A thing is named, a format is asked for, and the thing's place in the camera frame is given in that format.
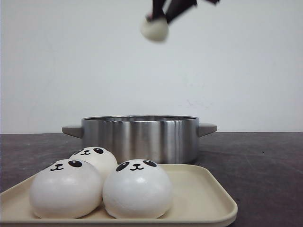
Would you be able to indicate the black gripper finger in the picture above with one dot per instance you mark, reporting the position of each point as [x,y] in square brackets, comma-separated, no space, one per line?
[177,7]
[157,11]

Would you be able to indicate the cream panda bun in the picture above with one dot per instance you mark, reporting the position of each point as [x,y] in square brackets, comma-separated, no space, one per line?
[103,160]
[156,30]

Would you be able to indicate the white panda bun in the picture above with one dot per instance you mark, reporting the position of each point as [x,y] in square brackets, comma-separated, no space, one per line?
[68,188]
[137,188]

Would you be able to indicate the beige plastic tray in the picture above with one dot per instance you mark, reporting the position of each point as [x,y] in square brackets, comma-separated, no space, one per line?
[199,201]

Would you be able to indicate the stainless steel pot grey handles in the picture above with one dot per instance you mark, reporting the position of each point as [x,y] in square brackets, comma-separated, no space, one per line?
[164,139]

